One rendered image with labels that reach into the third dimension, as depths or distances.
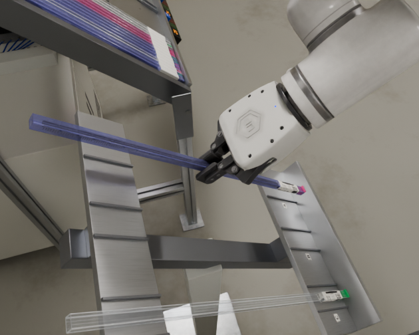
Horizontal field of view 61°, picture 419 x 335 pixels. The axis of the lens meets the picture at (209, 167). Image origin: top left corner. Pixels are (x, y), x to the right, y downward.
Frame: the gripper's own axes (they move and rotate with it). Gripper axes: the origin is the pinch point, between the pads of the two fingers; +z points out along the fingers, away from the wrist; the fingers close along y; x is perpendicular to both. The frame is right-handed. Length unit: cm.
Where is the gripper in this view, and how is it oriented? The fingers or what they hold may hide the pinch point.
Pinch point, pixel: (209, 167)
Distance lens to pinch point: 53.8
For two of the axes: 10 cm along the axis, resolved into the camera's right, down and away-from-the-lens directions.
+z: -7.4, 5.3, 4.0
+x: 6.0, 2.8, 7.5
